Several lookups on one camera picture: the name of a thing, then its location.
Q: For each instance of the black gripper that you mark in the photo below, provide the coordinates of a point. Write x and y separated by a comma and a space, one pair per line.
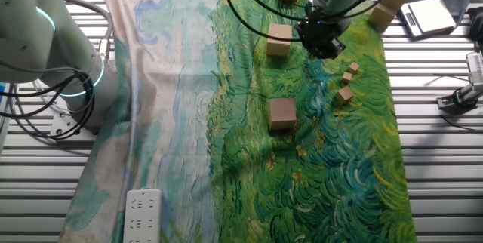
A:
319, 31

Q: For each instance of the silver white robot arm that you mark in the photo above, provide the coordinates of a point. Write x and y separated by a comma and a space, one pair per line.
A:
45, 39

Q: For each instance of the tiny wooden cube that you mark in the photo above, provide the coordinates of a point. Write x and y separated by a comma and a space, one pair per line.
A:
346, 77
353, 67

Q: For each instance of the small wooden cube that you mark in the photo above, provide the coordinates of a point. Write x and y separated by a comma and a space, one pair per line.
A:
344, 94

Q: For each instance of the silver digital scale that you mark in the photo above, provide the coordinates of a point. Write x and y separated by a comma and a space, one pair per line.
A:
430, 14

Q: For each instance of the green blue painted cloth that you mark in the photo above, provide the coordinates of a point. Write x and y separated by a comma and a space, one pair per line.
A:
302, 179

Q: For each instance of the dark round object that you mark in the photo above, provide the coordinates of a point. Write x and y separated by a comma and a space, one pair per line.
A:
477, 24

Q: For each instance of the white power strip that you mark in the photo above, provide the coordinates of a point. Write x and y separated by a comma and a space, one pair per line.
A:
142, 216

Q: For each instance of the grey black camera mount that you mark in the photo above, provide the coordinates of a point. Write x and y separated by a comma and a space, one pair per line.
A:
462, 96

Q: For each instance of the silver ribbed camera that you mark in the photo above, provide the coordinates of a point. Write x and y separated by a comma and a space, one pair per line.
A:
476, 67

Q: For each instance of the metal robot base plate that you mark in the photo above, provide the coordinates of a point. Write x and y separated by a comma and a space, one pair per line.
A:
62, 124

